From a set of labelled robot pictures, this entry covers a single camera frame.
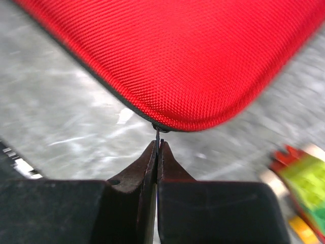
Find toy brick car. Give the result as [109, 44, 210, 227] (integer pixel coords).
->
[259, 144, 324, 243]

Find red medicine kit case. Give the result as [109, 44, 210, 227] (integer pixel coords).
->
[17, 1, 324, 132]

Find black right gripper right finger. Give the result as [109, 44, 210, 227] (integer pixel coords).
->
[157, 141, 289, 243]

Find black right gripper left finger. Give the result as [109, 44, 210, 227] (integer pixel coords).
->
[1, 141, 156, 243]

